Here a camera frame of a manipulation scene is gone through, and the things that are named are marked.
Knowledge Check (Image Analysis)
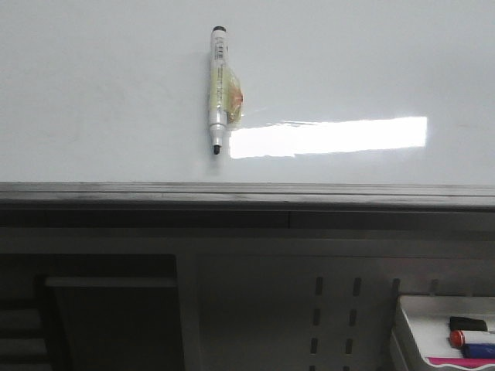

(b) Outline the blue marker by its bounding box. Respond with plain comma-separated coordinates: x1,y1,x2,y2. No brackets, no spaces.
462,343,495,359

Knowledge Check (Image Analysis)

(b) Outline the white plastic storage bin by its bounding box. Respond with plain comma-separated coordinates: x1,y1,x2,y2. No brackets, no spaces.
390,295,494,370

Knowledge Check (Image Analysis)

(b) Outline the white slotted pegboard panel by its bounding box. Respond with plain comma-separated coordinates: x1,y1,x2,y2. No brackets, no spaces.
198,255,494,370

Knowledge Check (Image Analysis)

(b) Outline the white whiteboard marker black tip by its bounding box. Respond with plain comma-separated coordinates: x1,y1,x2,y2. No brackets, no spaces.
208,26,244,155

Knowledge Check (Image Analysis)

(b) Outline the red capped marker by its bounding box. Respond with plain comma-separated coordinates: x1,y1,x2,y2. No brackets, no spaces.
449,330,495,349

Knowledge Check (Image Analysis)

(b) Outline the grey aluminium whiteboard tray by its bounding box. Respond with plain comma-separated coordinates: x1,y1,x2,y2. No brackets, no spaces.
1,182,494,216

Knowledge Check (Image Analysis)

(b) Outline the black marker cap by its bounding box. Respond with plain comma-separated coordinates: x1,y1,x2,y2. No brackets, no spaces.
449,316,488,332

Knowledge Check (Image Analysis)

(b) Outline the white whiteboard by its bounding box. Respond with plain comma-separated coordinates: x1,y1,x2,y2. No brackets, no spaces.
1,1,494,186

